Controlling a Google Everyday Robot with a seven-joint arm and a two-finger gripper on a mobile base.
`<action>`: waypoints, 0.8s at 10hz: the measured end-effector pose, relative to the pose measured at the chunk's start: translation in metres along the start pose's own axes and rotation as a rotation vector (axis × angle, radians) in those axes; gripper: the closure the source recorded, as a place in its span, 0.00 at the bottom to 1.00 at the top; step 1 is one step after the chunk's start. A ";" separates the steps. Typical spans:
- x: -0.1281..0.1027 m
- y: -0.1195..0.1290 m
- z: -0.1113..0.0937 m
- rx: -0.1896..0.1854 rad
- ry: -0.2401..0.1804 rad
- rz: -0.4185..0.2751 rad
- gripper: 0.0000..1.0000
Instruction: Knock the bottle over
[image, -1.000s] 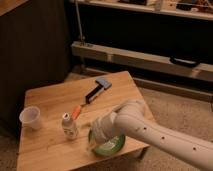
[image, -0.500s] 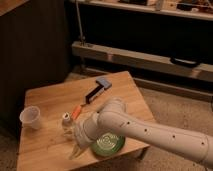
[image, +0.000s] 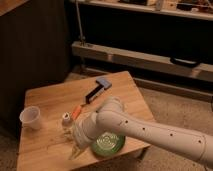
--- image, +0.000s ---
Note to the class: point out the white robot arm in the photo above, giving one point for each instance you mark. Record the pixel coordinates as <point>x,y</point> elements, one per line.
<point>111,117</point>

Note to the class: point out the small clear bottle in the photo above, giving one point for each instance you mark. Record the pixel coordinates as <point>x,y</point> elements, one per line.
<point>67,125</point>

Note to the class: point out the white plastic cup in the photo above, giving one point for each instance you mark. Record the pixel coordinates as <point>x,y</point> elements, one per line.
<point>31,117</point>

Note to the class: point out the green round bowl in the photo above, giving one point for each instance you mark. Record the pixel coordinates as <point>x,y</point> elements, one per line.
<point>108,144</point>

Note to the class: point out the wooden table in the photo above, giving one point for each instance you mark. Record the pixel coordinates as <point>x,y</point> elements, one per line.
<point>47,149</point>

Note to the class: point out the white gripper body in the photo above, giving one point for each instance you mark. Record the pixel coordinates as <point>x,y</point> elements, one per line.
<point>86,131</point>

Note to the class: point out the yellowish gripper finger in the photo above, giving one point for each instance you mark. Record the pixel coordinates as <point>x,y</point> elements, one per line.
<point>75,152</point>

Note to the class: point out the black handle on shelf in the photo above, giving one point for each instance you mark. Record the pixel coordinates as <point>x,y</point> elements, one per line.
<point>189,64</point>

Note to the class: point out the metal shelf rack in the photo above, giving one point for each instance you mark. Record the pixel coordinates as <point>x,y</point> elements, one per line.
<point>143,40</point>

